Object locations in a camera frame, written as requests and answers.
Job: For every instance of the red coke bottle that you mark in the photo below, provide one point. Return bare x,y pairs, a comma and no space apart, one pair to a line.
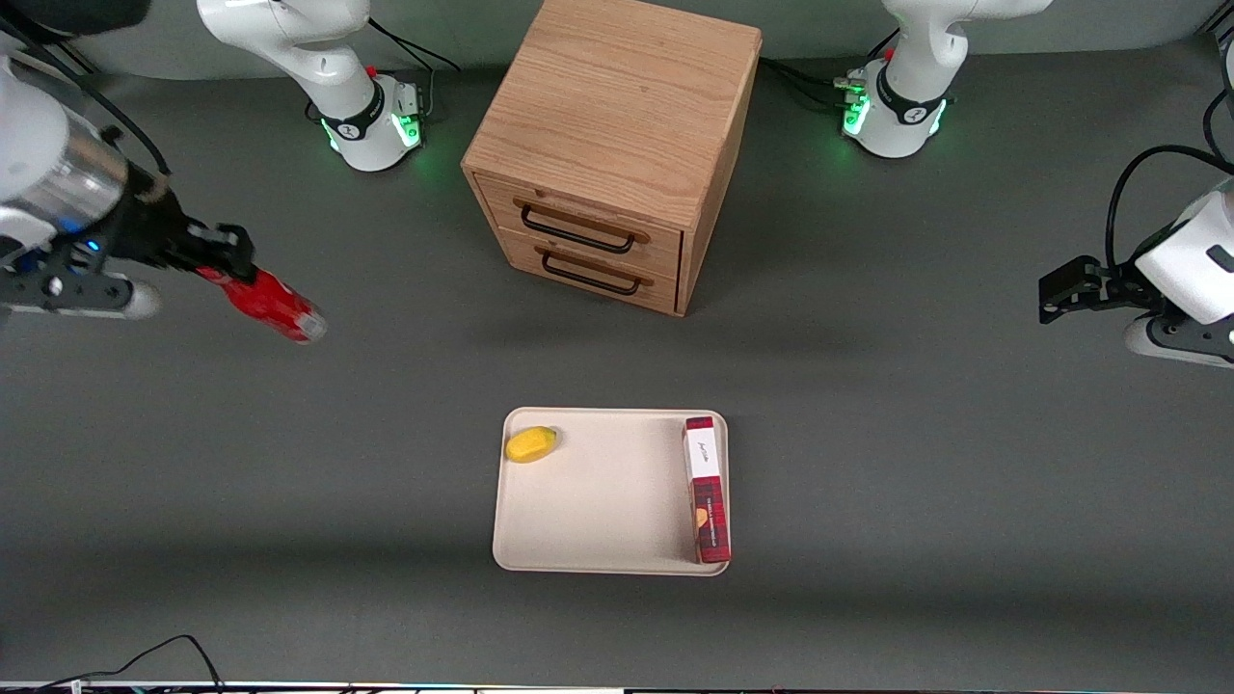
280,306

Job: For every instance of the black frame bar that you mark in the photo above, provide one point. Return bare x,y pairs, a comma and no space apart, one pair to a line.
67,60

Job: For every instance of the beige plastic tray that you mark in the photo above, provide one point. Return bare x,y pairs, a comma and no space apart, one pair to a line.
598,501

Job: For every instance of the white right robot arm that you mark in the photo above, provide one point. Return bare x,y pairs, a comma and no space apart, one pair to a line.
355,96

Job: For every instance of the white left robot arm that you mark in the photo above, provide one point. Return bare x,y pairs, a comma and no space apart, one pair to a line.
901,116

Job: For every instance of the wooden drawer cabinet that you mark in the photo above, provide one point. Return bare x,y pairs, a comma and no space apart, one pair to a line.
617,106

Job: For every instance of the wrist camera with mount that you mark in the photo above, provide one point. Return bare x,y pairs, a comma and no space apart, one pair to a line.
1171,337
96,294

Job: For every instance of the yellow lemon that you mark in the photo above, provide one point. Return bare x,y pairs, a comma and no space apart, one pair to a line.
531,444

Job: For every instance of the red plaid cookie box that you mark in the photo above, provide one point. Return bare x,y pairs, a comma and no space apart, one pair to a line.
709,492

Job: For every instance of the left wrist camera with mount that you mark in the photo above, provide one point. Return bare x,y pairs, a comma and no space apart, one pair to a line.
1171,337

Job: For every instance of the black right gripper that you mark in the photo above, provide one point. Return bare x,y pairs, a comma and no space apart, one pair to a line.
152,224

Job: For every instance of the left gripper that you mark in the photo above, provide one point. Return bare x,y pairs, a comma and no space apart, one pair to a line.
1115,282

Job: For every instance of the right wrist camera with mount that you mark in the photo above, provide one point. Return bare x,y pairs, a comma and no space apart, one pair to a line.
96,294

